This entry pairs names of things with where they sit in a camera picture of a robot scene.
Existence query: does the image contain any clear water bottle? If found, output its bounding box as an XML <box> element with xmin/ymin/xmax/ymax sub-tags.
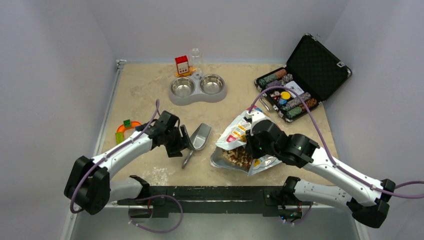
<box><xmin>189</xmin><ymin>48</ymin><xmax>204</xmax><ymax>79</ymax></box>

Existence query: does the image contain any grey double pet bowl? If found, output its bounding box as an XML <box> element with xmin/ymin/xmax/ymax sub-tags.
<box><xmin>168</xmin><ymin>74</ymin><xmax>227</xmax><ymax>106</ymax></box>

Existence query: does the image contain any black poker chip case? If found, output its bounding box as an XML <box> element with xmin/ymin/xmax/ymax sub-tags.
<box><xmin>254</xmin><ymin>33</ymin><xmax>352</xmax><ymax>123</ymax></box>

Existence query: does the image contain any red toy block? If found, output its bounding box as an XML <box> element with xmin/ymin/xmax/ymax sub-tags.
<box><xmin>174</xmin><ymin>55</ymin><xmax>193</xmax><ymax>77</ymax></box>

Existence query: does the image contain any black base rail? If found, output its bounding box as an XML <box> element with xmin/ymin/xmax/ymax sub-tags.
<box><xmin>117</xmin><ymin>186</ymin><xmax>310</xmax><ymax>218</ymax></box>

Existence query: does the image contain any silver metal scoop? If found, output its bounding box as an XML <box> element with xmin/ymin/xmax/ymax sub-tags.
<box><xmin>181</xmin><ymin>123</ymin><xmax>212</xmax><ymax>169</ymax></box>

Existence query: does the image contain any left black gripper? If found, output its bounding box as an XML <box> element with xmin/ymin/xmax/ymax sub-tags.
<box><xmin>163</xmin><ymin>124</ymin><xmax>194</xmax><ymax>157</ymax></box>

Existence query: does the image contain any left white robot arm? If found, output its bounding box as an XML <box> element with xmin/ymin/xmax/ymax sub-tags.
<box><xmin>64</xmin><ymin>111</ymin><xmax>194</xmax><ymax>215</ymax></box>

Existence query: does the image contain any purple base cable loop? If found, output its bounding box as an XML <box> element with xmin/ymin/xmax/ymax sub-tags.
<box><xmin>128</xmin><ymin>194</ymin><xmax>184</xmax><ymax>234</ymax></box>

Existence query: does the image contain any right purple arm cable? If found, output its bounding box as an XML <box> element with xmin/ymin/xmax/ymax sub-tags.
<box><xmin>247</xmin><ymin>86</ymin><xmax>424</xmax><ymax>200</ymax></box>

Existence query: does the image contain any orange toy arch with blocks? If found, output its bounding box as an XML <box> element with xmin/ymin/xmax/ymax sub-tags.
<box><xmin>115</xmin><ymin>119</ymin><xmax>141</xmax><ymax>145</ymax></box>

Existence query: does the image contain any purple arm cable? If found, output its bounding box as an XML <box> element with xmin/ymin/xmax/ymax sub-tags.
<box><xmin>247</xmin><ymin>86</ymin><xmax>424</xmax><ymax>200</ymax></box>
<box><xmin>69</xmin><ymin>99</ymin><xmax>162</xmax><ymax>215</ymax></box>

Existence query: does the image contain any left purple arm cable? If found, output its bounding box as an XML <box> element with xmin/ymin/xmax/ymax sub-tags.
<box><xmin>69</xmin><ymin>99</ymin><xmax>162</xmax><ymax>215</ymax></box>

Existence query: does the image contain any pet food bag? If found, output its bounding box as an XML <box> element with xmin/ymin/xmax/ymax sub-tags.
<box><xmin>210</xmin><ymin>109</ymin><xmax>282</xmax><ymax>176</ymax></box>

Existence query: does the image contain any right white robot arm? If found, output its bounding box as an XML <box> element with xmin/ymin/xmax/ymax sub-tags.
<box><xmin>245</xmin><ymin>119</ymin><xmax>395</xmax><ymax>229</ymax></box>

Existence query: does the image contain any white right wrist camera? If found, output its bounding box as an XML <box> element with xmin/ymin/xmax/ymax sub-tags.
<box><xmin>244</xmin><ymin>110</ymin><xmax>271</xmax><ymax>129</ymax></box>

